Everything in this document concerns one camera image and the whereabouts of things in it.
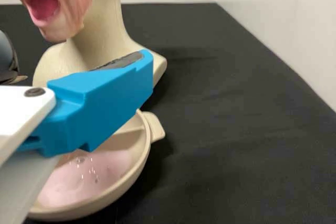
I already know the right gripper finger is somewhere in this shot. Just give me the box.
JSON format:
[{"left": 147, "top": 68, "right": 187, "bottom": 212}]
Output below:
[{"left": 16, "top": 49, "right": 154, "bottom": 158}]

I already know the beige divided bowl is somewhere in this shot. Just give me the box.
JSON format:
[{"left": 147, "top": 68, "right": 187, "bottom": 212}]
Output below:
[{"left": 28, "top": 110, "right": 166, "bottom": 221}]

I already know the dummy head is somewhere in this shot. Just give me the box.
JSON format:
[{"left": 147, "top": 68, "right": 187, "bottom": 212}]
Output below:
[{"left": 5, "top": 0, "right": 168, "bottom": 89}]

